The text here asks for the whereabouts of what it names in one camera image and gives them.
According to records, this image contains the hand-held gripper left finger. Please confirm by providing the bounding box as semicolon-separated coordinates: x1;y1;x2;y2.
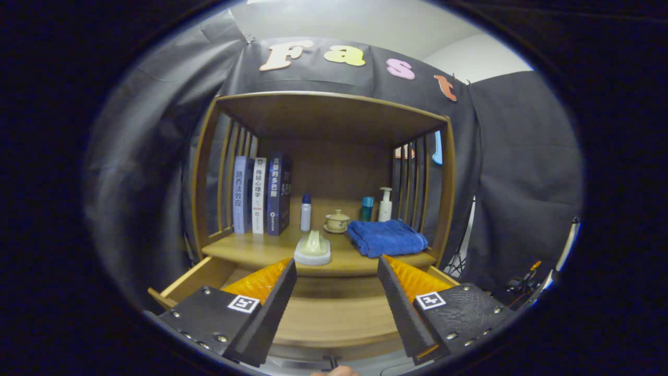
156;257;298;368

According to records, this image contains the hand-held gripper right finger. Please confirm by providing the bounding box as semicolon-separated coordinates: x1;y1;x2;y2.
377;254;518;366

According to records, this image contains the wooden drawer with black knob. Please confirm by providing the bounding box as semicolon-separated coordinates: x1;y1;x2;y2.
148;255;460;371

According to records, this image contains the green handled scrub brush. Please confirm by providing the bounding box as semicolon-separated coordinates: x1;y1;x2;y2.
294;230;332;266

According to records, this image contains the wooden countertop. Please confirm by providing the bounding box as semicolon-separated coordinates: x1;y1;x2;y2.
202;225;438;277

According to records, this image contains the wooden cabinet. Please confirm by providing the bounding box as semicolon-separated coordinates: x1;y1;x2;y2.
190;91;457;277

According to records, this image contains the blue towel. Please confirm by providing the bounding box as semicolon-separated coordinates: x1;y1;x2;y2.
347;219;428;259

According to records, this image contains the white pump bottle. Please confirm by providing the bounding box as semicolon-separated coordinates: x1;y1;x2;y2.
378;187;393;222

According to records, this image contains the beige lidded teacup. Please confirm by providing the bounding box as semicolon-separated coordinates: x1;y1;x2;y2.
323;209;351;234

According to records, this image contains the white book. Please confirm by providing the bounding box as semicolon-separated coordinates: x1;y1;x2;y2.
252;157;268;234

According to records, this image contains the dark blue book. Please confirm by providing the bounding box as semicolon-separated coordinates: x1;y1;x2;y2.
266;152;293;236

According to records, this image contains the light blue book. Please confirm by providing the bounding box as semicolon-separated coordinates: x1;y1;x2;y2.
233;156;255;234

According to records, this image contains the black equipment with orange part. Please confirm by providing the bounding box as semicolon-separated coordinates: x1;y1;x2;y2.
504;260;543;303

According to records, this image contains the white curved panel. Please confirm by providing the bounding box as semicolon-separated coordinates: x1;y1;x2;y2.
543;217;581;293

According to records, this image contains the black backdrop cloth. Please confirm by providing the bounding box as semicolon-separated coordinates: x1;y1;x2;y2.
83;10;584;309

